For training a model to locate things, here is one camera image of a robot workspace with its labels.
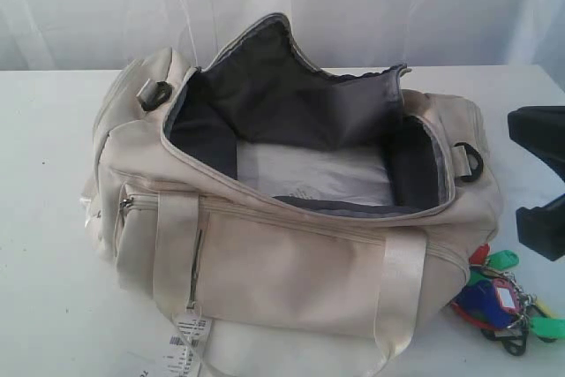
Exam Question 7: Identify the colourful key tag bunch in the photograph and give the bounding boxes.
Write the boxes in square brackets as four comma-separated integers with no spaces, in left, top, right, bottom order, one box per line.
[450,244,564,357]

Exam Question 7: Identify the cream duffel bag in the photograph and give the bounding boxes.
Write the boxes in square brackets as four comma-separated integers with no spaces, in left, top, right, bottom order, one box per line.
[83,13,501,370]

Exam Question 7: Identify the white paper price tag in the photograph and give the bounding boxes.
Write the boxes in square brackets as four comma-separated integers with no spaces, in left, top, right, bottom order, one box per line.
[127,305,215,377]

